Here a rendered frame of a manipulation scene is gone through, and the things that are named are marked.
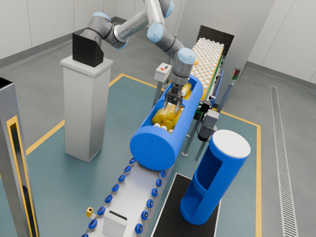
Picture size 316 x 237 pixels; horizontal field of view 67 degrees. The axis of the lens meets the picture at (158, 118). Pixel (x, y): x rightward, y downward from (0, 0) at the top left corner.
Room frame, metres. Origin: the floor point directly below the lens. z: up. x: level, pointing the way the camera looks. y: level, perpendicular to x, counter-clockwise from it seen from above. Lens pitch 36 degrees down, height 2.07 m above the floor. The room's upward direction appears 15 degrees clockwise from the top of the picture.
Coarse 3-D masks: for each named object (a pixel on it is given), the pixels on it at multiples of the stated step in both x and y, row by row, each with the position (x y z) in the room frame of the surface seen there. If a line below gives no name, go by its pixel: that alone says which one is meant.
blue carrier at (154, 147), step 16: (192, 80) 1.83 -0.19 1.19; (192, 96) 1.54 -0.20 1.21; (192, 112) 1.41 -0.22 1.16; (144, 128) 1.04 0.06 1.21; (160, 128) 1.05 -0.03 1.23; (176, 128) 1.12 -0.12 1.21; (144, 144) 1.00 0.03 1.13; (160, 144) 0.98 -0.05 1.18; (176, 144) 1.02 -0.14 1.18; (144, 160) 0.99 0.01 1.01; (160, 160) 0.98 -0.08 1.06
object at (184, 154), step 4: (220, 68) 3.01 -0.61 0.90; (212, 88) 2.38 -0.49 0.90; (212, 92) 2.30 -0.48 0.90; (160, 96) 1.96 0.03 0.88; (208, 100) 2.11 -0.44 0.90; (204, 112) 1.89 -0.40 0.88; (196, 116) 2.06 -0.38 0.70; (200, 116) 2.09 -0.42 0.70; (196, 120) 2.21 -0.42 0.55; (200, 120) 1.88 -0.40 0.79; (196, 124) 2.19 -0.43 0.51; (192, 132) 2.20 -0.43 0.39; (188, 136) 2.21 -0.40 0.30; (192, 136) 2.19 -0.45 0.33; (188, 140) 2.21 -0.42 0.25; (188, 144) 2.19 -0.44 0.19; (188, 148) 2.19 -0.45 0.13; (184, 152) 2.19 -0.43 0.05; (184, 156) 2.18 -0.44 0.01
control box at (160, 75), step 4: (164, 64) 2.20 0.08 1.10; (160, 68) 2.09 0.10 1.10; (164, 68) 2.11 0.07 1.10; (168, 68) 2.14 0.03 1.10; (156, 72) 2.04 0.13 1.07; (160, 72) 2.03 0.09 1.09; (164, 72) 2.03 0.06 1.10; (168, 72) 2.14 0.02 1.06; (156, 76) 2.03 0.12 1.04; (160, 76) 2.03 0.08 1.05; (164, 76) 2.02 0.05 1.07; (160, 80) 2.03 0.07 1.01; (164, 80) 2.04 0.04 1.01
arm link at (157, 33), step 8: (144, 0) 1.61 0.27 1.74; (152, 0) 1.51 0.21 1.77; (152, 8) 1.41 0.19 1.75; (160, 8) 1.46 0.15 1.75; (152, 16) 1.33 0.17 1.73; (160, 16) 1.34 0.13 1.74; (152, 24) 1.23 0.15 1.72; (160, 24) 1.21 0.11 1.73; (152, 32) 1.18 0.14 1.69; (160, 32) 1.17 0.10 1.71; (168, 32) 1.22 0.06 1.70; (152, 40) 1.17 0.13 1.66; (160, 40) 1.17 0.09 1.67; (168, 40) 1.19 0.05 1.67; (160, 48) 1.21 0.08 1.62; (168, 48) 1.19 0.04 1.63
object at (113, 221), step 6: (108, 216) 0.55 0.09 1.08; (114, 216) 0.56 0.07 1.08; (120, 216) 0.57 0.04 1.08; (108, 222) 0.55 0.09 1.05; (114, 222) 0.54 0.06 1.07; (120, 222) 0.54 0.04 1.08; (126, 222) 0.55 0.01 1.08; (108, 228) 0.55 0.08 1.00; (114, 228) 0.54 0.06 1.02; (120, 228) 0.54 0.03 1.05; (108, 234) 0.55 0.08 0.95; (114, 234) 0.54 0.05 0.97; (120, 234) 0.54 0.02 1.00
